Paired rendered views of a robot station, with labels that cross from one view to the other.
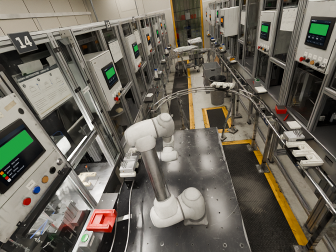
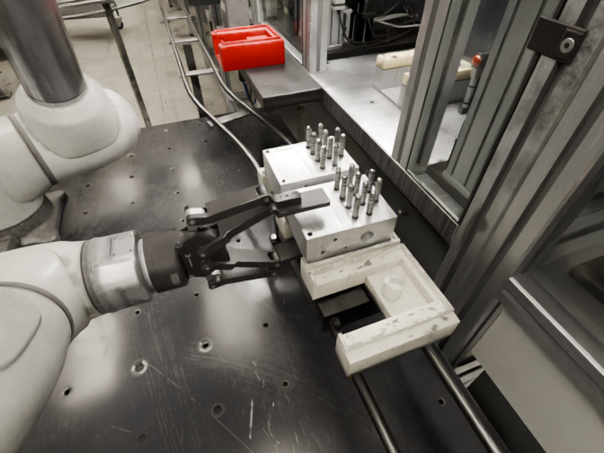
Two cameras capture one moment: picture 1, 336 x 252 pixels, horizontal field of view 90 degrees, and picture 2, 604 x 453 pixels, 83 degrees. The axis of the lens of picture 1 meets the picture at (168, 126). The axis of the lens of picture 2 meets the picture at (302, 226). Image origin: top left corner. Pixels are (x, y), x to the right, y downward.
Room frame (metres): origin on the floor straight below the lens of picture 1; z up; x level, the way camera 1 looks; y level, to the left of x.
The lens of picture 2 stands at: (1.50, 0.19, 1.23)
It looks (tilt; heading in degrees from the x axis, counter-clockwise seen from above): 46 degrees down; 148
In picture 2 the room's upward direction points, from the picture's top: straight up
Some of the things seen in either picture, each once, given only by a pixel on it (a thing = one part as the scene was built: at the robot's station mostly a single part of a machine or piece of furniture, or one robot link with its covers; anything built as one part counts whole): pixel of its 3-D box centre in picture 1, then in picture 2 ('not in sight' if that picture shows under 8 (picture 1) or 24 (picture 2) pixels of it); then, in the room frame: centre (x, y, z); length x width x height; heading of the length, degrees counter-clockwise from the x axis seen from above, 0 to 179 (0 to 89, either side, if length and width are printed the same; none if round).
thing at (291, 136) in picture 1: (293, 134); not in sight; (1.07, -1.08, 0.92); 0.13 x 0.10 x 0.09; 79
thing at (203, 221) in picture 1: (194, 209); (10, 223); (0.72, -0.07, 0.71); 0.22 x 0.18 x 0.06; 169
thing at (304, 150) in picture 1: (298, 150); not in sight; (0.96, -1.06, 0.84); 0.37 x 0.14 x 0.10; 169
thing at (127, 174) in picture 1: (133, 162); (335, 247); (1.24, 0.42, 0.84); 0.36 x 0.14 x 0.10; 169
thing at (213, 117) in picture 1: (216, 118); not in sight; (2.91, -1.04, 0.01); 1.00 x 0.55 x 0.01; 169
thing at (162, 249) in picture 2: not in sight; (189, 253); (1.20, 0.22, 0.90); 0.09 x 0.07 x 0.08; 77
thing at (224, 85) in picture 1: (222, 86); not in sight; (2.58, -1.03, 0.84); 0.37 x 0.14 x 0.10; 47
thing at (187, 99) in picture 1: (182, 82); not in sight; (5.48, -0.78, 0.01); 5.85 x 0.59 x 0.01; 169
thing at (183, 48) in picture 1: (186, 59); not in sight; (6.36, -1.17, 0.48); 0.88 x 0.56 x 0.96; 97
